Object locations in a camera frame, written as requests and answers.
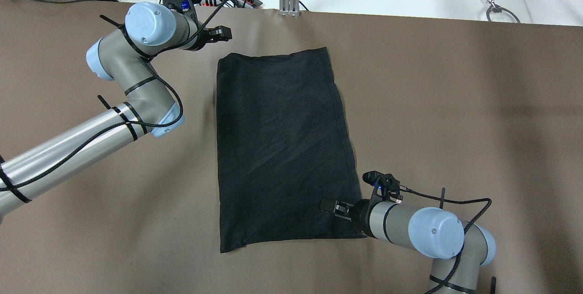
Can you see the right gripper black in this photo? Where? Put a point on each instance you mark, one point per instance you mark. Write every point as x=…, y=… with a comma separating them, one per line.
x=360, y=214

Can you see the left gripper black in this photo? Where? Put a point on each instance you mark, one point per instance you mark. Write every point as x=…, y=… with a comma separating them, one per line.
x=201, y=41

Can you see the black t-shirt with logo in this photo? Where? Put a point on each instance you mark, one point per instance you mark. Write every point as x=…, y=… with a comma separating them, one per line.
x=282, y=146

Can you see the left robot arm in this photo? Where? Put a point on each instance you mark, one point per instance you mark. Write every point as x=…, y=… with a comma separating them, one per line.
x=151, y=106

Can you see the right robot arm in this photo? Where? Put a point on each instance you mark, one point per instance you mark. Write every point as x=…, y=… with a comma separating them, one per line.
x=458, y=248

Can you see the black orange usb hub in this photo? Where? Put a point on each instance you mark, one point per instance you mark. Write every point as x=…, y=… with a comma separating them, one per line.
x=249, y=4

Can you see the metal reacher tool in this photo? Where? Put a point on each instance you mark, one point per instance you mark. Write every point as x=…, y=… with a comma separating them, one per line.
x=493, y=7

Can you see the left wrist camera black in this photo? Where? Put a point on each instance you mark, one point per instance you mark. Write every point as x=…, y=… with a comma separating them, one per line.
x=180, y=1

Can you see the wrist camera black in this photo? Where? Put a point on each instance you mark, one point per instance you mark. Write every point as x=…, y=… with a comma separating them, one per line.
x=180, y=1
x=386, y=188

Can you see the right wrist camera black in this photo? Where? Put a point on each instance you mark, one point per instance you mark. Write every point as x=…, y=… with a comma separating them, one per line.
x=386, y=188

